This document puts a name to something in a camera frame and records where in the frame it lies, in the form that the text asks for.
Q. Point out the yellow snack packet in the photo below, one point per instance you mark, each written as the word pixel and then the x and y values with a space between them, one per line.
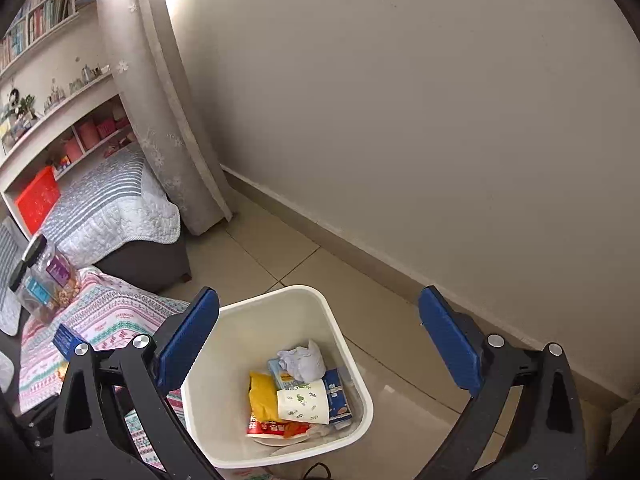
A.
pixel 262 395

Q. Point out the clear jar blue label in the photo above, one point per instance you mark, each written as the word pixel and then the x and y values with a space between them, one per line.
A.
pixel 32 292

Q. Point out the dark pink basket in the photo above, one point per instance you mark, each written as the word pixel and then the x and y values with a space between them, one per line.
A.
pixel 106 127

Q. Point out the blue biscuit box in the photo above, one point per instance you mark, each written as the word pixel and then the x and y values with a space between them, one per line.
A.
pixel 337 395

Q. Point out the white tissue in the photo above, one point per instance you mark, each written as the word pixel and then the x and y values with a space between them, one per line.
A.
pixel 302 362

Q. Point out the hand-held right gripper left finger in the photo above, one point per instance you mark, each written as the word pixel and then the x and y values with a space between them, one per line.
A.
pixel 187 340

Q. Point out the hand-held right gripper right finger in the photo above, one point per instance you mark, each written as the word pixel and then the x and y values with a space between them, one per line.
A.
pixel 450 345

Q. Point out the red snack packet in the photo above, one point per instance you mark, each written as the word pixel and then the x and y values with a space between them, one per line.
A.
pixel 270 428

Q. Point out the beige floral curtain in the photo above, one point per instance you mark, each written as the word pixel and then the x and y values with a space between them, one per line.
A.
pixel 160 110

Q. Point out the quilted striped armrest cover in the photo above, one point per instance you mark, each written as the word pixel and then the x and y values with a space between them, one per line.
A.
pixel 11 280

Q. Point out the large quilted striped cover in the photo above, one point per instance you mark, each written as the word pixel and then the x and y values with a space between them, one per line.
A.
pixel 100 200

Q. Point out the small potted plant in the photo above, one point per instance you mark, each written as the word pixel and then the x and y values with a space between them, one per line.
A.
pixel 19 107

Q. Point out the pink storage pot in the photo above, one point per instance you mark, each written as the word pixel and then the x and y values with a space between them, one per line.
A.
pixel 89 134
pixel 72 150

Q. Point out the dark blue carton box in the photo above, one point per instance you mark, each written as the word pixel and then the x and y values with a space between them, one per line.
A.
pixel 67 341

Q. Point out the white bookshelf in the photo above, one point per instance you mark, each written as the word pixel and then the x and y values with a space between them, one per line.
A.
pixel 55 105

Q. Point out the clear jar purple label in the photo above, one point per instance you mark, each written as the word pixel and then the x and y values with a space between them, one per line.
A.
pixel 57 270

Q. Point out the white plastic trash bin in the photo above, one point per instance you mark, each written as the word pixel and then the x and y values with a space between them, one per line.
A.
pixel 225 350

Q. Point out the white paper cup green print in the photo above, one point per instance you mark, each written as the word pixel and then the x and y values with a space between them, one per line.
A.
pixel 302 402

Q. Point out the grey chaise sofa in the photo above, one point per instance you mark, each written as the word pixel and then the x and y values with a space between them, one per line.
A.
pixel 150 260

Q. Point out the row of books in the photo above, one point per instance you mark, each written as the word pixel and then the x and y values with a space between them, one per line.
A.
pixel 45 15

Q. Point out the patterned striped tablecloth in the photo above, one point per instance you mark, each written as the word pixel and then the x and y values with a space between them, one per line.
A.
pixel 110 310

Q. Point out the small metal teapot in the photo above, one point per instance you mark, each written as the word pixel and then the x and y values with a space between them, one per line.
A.
pixel 88 73

